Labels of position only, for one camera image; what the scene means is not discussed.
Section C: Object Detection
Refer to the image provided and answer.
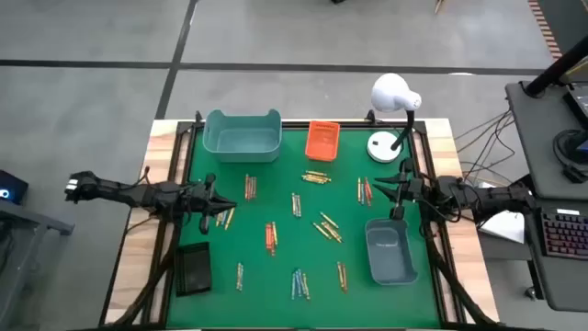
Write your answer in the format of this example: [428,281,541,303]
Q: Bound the small blue-grey plastic bin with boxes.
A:
[364,217,420,287]

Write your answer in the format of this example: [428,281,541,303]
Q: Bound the black headphones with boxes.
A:
[552,128,588,184]

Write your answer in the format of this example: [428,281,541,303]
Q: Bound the black pole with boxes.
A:
[525,34,588,98]

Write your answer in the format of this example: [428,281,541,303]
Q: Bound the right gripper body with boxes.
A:
[389,157,437,221]

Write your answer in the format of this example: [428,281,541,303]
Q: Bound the black screen device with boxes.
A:
[562,82,588,131]

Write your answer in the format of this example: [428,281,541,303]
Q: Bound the tan floor cable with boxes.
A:
[454,109,514,142]

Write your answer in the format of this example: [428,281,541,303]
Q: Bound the black aluminium table frame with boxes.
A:
[98,109,502,331]

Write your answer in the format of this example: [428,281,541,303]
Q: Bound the black floor cable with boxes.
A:
[458,114,519,185]

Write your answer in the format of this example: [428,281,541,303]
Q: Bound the large teal plastic bin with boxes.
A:
[202,108,283,164]

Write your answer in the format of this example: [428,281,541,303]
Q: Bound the black floor mat orange stripes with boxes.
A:
[526,0,588,62]

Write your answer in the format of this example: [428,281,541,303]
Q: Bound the black plastic tray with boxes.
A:
[174,241,214,298]

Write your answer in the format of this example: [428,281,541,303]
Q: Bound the orange mesh basket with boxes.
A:
[304,120,342,163]

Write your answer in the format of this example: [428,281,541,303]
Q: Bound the grey keyboard shelf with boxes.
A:
[521,196,588,314]

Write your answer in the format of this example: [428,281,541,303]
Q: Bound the grey desk top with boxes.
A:
[504,80,588,200]

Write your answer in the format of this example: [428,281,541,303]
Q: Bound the green felt mat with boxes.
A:
[165,127,443,328]

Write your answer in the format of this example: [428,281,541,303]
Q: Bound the black box with blue light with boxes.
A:
[0,168,29,206]

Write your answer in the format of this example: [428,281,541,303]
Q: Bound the grey side table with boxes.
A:
[0,198,76,331]

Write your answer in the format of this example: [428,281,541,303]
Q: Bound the white gooseneck desk lamp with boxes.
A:
[366,72,423,165]

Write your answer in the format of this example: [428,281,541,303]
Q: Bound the backlit black keyboard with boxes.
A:
[539,209,588,261]

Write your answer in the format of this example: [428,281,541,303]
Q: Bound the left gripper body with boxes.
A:
[181,172,220,236]

